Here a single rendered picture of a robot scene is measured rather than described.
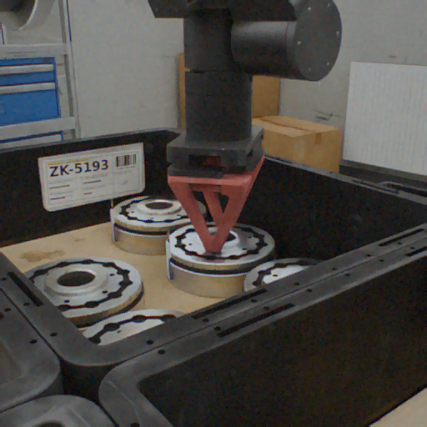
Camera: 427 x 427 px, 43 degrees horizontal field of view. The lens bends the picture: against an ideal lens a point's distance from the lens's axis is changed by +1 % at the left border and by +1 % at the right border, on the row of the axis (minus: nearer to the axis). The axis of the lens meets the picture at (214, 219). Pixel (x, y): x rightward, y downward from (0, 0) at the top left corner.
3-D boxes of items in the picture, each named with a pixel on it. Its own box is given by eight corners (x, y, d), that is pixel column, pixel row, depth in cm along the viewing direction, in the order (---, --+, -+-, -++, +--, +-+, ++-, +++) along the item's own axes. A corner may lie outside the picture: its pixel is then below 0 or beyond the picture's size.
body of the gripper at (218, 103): (264, 144, 52) (266, 62, 49) (244, 173, 42) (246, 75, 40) (198, 141, 53) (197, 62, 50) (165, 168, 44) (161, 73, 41)
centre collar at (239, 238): (184, 238, 51) (184, 233, 51) (228, 228, 54) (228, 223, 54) (212, 257, 47) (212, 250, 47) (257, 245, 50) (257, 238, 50)
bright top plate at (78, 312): (-14, 289, 43) (-16, 283, 43) (96, 253, 50) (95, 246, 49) (50, 340, 36) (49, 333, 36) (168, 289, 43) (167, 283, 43)
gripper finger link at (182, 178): (259, 233, 52) (262, 137, 49) (246, 265, 46) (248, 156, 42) (191, 228, 54) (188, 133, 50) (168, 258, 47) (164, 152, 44)
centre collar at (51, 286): (32, 284, 43) (31, 277, 42) (86, 265, 46) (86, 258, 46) (64, 307, 39) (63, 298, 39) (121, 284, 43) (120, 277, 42)
